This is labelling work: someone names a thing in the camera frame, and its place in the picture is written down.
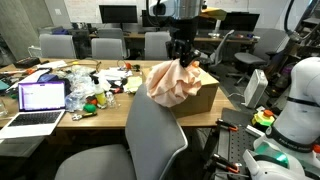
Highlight grey mesh desk chair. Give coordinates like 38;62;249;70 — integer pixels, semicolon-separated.
199;29;236;68

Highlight yellow handled pliers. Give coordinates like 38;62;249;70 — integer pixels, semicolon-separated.
71;111;98;122

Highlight grey rolling desk chair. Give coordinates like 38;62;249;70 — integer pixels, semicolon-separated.
228;28;284;86

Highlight dark metal shelf rack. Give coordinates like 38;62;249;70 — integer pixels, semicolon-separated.
266;0;320;113

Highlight clear drinking glass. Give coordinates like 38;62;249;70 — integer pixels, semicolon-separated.
0;99;9;118

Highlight green ball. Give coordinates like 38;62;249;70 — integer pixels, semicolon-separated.
83;103;98;114

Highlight clear plastic bags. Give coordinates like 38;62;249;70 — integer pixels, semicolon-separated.
64;71;96;112

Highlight dark blue pouch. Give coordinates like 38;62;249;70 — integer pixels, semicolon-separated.
37;73;60;84

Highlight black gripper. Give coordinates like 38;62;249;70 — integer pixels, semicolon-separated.
168;18;202;69

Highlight large grey office chair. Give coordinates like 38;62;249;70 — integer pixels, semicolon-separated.
54;82;189;180

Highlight silver laptop with lit screen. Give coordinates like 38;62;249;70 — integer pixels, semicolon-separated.
0;80;67;140

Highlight white space heater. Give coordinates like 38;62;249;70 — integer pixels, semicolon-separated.
244;68;269;109

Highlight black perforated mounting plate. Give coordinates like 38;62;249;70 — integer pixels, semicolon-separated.
213;108;268;180

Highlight black computer monitor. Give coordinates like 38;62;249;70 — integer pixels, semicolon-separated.
98;4;139;24
219;12;261;32
141;9;150;28

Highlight pile of white papers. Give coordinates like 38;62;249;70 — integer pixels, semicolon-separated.
98;67;131;83

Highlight large white paper sheet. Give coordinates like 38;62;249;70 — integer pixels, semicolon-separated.
8;68;51;91

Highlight long wooden desk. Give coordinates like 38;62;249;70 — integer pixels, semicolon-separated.
88;31;259;46

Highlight orange handled black clamp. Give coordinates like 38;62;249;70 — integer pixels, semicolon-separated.
215;118;240;132
210;153;243;174

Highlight olive yellow wrist camera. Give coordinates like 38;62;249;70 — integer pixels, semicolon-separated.
199;7;228;22

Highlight clear glass jar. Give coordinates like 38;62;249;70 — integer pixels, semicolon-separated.
105;91;118;109

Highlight white wall whiteboard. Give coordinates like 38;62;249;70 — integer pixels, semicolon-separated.
63;0;149;24

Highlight yellow spray bottle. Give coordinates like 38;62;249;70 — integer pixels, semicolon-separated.
93;77;108;108

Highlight pale yellow cloth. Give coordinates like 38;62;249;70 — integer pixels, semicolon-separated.
123;75;144;94

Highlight peach shirt with orange print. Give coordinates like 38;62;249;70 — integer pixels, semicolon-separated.
145;59;204;108

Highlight white wire basket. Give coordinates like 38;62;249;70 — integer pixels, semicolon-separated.
27;45;43;58

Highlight grey conference chair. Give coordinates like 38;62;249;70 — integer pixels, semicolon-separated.
90;37;124;61
144;31;173;61
38;33;77;60
96;27;128;58

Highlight purple bottle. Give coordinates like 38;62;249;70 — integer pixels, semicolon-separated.
281;63;298;77

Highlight black flat electronic device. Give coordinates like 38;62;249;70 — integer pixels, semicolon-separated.
13;57;42;70

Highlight large cardboard box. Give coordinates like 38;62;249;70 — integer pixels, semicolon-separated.
141;66;220;118

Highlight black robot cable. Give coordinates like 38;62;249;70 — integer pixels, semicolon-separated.
283;0;320;43

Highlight yellow emergency stop button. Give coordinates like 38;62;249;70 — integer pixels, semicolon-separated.
251;109;276;128

